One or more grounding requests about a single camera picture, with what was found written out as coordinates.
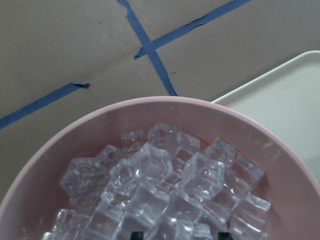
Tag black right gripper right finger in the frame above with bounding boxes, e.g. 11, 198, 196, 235
218, 232, 231, 240

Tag pink bowl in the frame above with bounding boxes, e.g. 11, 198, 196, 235
0, 96, 320, 240

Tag clear ice cubes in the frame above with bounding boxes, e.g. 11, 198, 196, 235
42, 123, 271, 240

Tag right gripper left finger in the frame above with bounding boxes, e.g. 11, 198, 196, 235
131, 231, 144, 240

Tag beige plastic tray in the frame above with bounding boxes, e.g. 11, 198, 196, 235
213, 50, 320, 180

